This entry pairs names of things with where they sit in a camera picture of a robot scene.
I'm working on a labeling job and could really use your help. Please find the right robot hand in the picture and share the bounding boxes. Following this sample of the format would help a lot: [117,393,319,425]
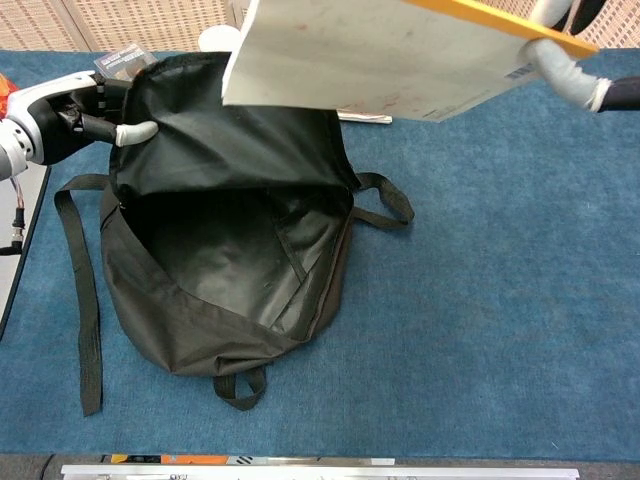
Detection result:
[522,0,640,114]

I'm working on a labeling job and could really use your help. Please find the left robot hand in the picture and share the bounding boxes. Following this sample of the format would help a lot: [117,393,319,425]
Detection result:
[4,69,160,166]

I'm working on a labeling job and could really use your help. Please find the yellow and white book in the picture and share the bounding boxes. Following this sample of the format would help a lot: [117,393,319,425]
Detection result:
[221,0,600,124]

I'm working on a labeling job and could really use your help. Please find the black fabric backpack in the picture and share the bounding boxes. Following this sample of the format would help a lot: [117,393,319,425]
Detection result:
[54,51,416,417]

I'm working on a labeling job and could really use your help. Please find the orange translucent object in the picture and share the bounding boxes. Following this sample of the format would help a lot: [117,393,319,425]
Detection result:
[0,73,16,119]

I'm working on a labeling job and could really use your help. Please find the clear box of red caps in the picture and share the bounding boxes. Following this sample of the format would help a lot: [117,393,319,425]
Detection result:
[93,43,156,79]

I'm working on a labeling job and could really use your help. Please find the woven folding screen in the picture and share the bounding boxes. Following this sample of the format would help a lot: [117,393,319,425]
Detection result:
[0,0,640,53]

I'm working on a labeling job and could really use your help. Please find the grey laptop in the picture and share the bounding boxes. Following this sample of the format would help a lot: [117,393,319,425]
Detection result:
[0,162,52,341]

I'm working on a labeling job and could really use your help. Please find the white paper cup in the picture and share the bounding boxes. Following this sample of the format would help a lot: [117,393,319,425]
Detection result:
[198,24,242,53]

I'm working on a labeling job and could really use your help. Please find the tan spiral notebook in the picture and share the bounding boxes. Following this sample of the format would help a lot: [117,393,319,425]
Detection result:
[337,110,394,125]

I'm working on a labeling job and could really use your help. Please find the blue felt table cloth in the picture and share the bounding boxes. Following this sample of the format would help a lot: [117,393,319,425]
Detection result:
[0,48,640,462]

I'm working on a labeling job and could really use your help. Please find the orange black label strip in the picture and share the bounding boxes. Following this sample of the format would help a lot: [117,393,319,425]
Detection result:
[102,453,396,466]

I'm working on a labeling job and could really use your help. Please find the thin wire with connector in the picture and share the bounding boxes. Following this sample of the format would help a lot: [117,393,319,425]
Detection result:
[0,177,26,257]

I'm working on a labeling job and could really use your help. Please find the aluminium rail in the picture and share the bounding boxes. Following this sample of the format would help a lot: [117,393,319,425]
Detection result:
[60,463,581,480]

